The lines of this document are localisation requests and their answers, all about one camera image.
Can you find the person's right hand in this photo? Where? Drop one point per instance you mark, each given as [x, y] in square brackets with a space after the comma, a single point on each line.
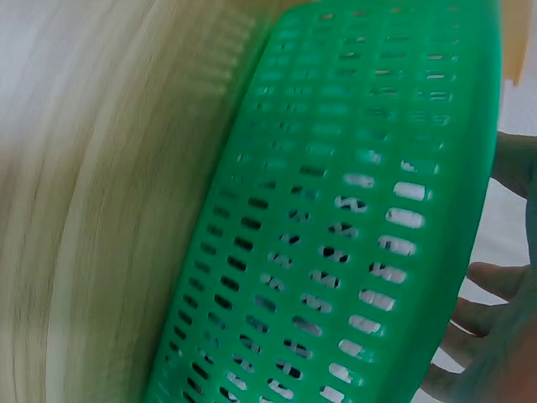
[512, 336]

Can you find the person's right fingers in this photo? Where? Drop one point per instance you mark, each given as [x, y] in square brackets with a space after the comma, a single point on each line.
[478, 310]

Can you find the person's right thumb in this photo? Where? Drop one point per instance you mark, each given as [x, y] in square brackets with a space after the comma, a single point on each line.
[514, 163]

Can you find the green plastic slotted basket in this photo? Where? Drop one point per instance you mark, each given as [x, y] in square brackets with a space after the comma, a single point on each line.
[335, 126]

